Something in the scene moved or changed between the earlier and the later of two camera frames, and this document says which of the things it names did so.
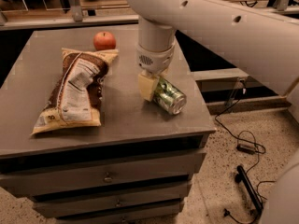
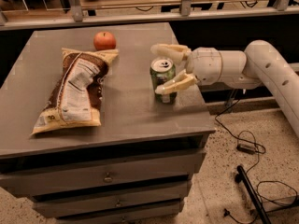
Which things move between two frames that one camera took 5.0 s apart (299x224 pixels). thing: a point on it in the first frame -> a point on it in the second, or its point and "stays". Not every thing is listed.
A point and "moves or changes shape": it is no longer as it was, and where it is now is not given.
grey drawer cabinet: (136, 167) stays
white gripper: (154, 61) -> (206, 64)
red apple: (104, 40) stays
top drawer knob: (107, 179) stays
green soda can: (169, 97) moves or changes shape
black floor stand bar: (242, 177) stays
